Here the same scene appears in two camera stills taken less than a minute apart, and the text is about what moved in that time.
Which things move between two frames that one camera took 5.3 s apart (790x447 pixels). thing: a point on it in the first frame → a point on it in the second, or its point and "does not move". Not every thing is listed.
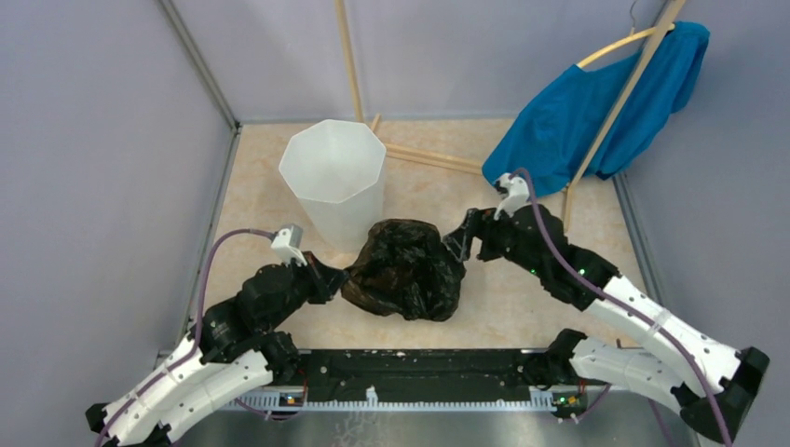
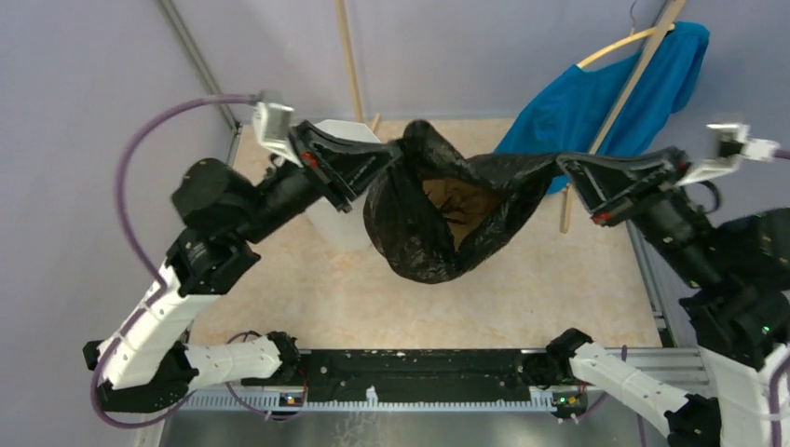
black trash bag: x=406 y=268 → x=433 y=214
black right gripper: x=478 y=223 → x=610 y=184
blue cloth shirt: x=551 y=141 does not move
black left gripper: x=326 y=279 → x=346 y=168
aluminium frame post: x=198 y=62 does not move
